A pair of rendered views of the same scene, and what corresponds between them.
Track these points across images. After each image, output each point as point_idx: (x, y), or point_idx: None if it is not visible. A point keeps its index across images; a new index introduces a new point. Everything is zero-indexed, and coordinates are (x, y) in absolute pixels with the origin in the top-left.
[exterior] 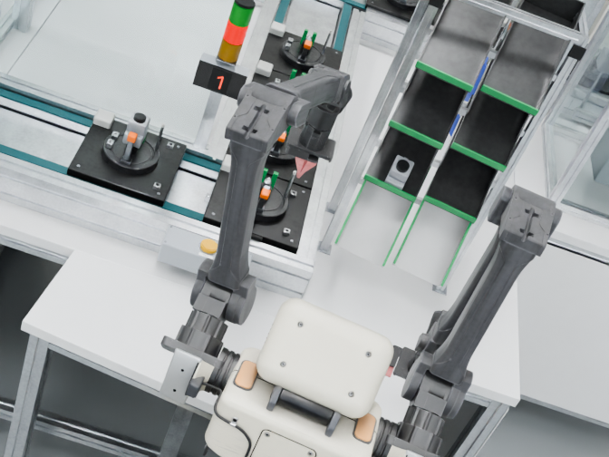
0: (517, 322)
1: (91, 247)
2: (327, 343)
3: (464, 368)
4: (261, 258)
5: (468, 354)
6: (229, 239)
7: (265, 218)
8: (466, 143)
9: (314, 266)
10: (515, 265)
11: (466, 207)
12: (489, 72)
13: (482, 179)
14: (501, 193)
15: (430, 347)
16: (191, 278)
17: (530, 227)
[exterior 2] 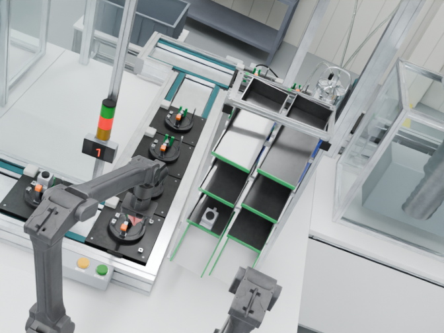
0: (298, 308)
1: (9, 259)
2: None
3: None
4: (120, 270)
5: None
6: (41, 296)
7: (127, 241)
8: (252, 203)
9: (164, 269)
10: (241, 332)
11: (255, 242)
12: (263, 159)
13: (268, 222)
14: (236, 273)
15: None
16: (74, 281)
17: (252, 304)
